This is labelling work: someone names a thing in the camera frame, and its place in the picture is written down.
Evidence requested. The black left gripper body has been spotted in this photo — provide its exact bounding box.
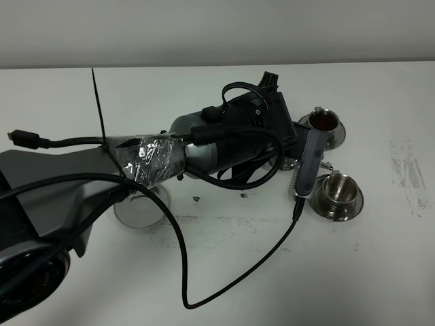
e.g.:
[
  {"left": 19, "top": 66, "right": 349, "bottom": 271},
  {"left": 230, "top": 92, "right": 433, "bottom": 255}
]
[{"left": 220, "top": 91, "right": 298, "bottom": 170}]

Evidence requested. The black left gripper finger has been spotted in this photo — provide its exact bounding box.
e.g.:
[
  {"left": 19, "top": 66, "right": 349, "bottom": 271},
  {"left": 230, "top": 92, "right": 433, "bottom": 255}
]
[{"left": 258, "top": 71, "right": 278, "bottom": 92}]

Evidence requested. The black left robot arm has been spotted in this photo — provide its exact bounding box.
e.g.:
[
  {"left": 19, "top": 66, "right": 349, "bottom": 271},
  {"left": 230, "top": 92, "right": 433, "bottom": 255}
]
[{"left": 1, "top": 72, "right": 296, "bottom": 321}]

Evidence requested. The far stainless steel teacup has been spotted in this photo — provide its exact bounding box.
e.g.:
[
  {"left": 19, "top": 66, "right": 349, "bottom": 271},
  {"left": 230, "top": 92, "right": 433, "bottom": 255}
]
[{"left": 307, "top": 107, "right": 340, "bottom": 149}]

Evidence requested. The stainless steel teacup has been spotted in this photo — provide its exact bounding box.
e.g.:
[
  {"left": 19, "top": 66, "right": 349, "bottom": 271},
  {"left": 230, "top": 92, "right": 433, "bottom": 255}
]
[
  {"left": 307, "top": 107, "right": 340, "bottom": 149},
  {"left": 315, "top": 172, "right": 359, "bottom": 211}
]

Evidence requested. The far stainless steel saucer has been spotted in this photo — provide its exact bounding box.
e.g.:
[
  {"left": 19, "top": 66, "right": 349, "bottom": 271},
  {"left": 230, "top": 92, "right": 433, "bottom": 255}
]
[{"left": 298, "top": 115, "right": 346, "bottom": 149}]

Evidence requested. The stainless steel saucer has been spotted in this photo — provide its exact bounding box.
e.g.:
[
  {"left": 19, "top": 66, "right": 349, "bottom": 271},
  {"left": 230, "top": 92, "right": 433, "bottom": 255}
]
[
  {"left": 309, "top": 175, "right": 364, "bottom": 222},
  {"left": 298, "top": 115, "right": 346, "bottom": 149}
]

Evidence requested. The near stainless steel saucer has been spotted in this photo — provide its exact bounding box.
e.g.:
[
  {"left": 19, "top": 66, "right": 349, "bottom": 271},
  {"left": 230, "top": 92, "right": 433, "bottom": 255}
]
[{"left": 309, "top": 175, "right": 364, "bottom": 222}]

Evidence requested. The near stainless steel teacup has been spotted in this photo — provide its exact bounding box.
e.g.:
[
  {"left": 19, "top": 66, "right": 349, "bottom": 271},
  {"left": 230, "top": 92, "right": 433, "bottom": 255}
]
[{"left": 315, "top": 172, "right": 359, "bottom": 211}]

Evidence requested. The stainless steel teapot coaster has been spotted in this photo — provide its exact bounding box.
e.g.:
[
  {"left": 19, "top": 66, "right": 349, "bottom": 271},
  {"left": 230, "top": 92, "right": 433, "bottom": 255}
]
[{"left": 114, "top": 192, "right": 165, "bottom": 229}]

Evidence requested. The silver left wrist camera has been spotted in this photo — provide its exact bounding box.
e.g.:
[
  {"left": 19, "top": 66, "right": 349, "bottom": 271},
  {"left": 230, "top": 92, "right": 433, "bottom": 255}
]
[{"left": 289, "top": 123, "right": 328, "bottom": 197}]

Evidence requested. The black left camera cable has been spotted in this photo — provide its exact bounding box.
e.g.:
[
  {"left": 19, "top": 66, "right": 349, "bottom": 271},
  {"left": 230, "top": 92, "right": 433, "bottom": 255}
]
[{"left": 0, "top": 125, "right": 307, "bottom": 310}]

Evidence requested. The black cable tie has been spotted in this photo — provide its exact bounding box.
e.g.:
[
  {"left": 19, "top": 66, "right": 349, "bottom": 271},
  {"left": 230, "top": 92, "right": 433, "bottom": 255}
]
[{"left": 91, "top": 68, "right": 108, "bottom": 150}]

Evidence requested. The loose black plug cable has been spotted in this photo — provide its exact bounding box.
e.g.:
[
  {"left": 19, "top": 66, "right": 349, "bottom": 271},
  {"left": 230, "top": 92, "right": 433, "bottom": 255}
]
[{"left": 8, "top": 128, "right": 106, "bottom": 150}]

